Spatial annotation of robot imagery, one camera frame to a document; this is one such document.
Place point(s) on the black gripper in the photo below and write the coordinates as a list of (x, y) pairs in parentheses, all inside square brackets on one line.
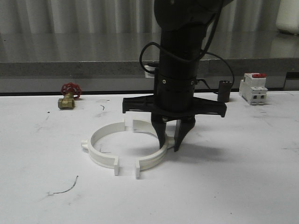
[(173, 98)]

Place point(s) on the white half pipe clamp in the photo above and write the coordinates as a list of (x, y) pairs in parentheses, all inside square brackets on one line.
[(105, 160)]

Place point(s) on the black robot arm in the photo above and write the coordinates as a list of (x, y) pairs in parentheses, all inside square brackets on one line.
[(184, 24)]

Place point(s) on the dark brown cylindrical coupling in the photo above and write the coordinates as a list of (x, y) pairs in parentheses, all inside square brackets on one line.
[(224, 91)]

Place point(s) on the brass valve red handwheel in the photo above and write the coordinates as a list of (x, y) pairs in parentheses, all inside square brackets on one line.
[(71, 92)]

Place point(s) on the grey stone counter ledge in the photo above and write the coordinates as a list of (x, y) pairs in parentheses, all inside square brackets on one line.
[(42, 63)]

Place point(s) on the white container in background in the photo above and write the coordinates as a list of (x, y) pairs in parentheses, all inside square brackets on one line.
[(288, 16)]

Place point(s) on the white circuit breaker red switch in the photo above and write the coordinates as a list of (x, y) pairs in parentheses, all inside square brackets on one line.
[(252, 88)]

